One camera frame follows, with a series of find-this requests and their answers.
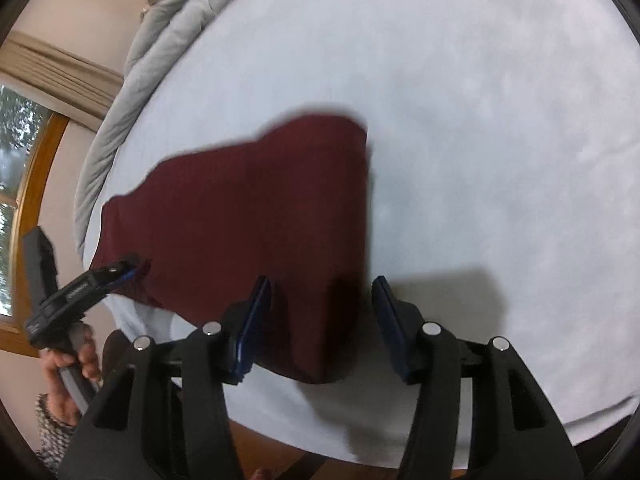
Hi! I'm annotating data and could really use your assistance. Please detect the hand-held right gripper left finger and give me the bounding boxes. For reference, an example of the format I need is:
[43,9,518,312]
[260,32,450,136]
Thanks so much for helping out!
[56,275,275,480]

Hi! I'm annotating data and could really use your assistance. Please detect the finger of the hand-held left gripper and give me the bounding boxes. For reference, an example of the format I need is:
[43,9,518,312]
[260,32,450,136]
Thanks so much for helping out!
[91,253,152,302]

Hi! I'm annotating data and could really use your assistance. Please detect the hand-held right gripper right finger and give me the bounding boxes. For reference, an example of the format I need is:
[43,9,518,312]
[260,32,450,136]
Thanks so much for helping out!
[371,275,585,480]

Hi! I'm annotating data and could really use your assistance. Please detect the maroon pants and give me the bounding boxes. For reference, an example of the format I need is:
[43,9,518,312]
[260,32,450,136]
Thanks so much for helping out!
[97,114,372,385]

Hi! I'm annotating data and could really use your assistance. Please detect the person's left forearm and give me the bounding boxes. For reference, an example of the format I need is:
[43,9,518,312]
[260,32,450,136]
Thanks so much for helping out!
[34,392,83,475]

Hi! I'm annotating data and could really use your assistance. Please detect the person's left hand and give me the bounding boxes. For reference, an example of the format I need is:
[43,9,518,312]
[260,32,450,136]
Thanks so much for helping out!
[39,324,104,426]

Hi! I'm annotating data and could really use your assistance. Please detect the wooden framed window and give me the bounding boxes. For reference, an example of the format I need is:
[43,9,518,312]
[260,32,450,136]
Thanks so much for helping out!
[0,85,70,358]

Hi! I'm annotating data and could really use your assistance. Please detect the bed with light blue sheet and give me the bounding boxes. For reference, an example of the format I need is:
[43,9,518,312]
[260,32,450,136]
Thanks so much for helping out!
[75,0,640,471]

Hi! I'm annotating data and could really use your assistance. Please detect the grey duvet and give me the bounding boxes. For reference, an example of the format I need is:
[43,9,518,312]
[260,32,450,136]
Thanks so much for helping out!
[72,0,261,256]

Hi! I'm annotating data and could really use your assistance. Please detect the beige curtain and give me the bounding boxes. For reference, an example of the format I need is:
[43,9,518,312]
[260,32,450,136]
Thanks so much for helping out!
[0,31,125,133]

